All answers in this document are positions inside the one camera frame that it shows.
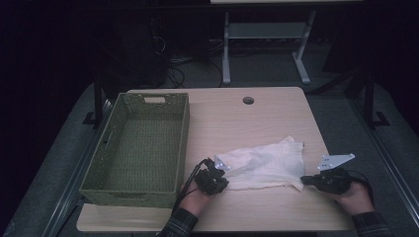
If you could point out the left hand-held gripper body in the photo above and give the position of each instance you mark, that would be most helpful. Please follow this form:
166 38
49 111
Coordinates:
209 179

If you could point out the person's left hand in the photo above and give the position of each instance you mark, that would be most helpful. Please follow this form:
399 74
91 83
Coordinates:
194 200

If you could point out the green woven basket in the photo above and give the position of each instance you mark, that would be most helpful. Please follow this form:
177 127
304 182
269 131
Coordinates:
145 148

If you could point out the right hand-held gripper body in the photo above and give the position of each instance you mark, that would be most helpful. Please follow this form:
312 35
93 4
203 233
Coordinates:
331 181

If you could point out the cream cloth with brown print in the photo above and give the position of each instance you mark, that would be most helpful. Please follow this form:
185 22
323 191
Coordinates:
263 164

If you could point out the dark computer tower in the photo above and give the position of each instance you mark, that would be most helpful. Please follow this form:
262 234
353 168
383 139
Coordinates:
138 49

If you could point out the person's right hand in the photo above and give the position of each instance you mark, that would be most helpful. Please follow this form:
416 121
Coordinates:
357 200

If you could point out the black stand post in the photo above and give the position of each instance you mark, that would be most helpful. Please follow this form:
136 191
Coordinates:
98 98
369 98

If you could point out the metal rail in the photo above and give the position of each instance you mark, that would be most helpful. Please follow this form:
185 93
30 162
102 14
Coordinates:
387 164
76 174

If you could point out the white metal table frame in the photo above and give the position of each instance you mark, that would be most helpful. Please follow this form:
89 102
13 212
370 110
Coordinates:
263 30

